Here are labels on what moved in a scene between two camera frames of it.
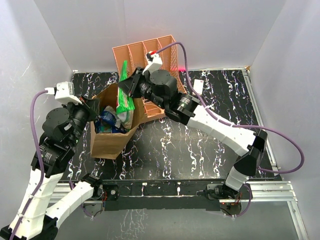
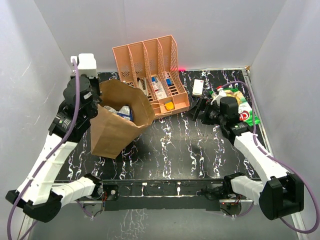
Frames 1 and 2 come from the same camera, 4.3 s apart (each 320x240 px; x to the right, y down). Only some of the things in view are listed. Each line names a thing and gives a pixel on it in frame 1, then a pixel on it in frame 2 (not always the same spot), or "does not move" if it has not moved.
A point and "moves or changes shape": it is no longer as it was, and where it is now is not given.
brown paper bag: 110,145 moves or changes shape
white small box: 198,86 does not move
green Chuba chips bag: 124,102 → 245,114
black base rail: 174,195 does not move
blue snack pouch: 107,118 → 125,112
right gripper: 130,84 → 201,103
